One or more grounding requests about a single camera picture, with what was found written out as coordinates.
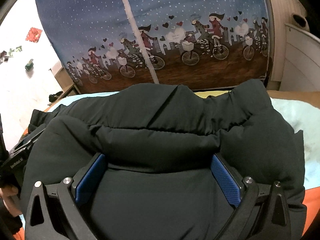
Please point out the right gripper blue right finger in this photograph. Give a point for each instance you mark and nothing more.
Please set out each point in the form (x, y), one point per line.
(228, 179)

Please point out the wooden side table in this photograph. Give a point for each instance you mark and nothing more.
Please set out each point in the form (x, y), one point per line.
(68, 91)

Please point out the white drawer cabinet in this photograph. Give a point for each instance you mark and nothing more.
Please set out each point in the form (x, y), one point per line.
(302, 61)

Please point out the wooden wardrobe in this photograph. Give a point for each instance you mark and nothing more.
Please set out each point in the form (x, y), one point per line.
(280, 12)

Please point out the brown cardboard box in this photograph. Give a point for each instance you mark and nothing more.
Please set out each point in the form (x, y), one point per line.
(61, 76)

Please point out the blue fabric wardrobe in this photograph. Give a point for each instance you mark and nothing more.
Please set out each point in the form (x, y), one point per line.
(109, 45)

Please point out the person's left hand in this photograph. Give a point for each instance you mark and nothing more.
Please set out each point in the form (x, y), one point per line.
(7, 194)

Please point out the black padded winter jacket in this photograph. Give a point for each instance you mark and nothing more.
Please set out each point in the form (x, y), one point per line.
(162, 154)

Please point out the colourful patchwork bed cover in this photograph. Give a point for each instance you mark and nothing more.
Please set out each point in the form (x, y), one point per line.
(300, 129)

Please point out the green wall hook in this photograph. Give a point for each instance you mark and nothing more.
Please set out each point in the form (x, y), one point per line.
(29, 65)

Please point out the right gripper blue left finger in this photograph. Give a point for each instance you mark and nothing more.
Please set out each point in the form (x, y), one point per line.
(88, 178)

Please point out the green black wall stickers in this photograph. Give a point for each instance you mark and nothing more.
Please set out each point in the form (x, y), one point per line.
(6, 55)

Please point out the red paper wall decoration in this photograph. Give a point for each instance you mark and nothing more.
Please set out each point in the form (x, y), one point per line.
(33, 35)

